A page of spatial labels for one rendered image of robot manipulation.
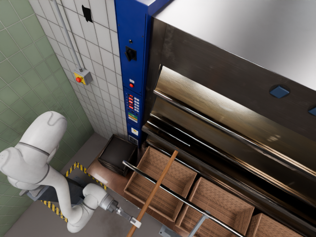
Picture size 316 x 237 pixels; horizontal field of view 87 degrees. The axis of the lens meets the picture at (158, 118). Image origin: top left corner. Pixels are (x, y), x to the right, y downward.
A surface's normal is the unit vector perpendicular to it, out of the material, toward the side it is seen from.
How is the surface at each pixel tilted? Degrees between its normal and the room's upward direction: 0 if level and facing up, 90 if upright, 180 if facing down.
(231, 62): 90
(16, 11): 90
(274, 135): 70
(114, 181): 0
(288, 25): 0
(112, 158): 0
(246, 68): 90
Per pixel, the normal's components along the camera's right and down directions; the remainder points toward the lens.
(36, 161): 0.87, 0.22
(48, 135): 0.79, -0.14
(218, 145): -0.43, 0.52
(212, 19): 0.12, -0.48
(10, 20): 0.86, 0.48
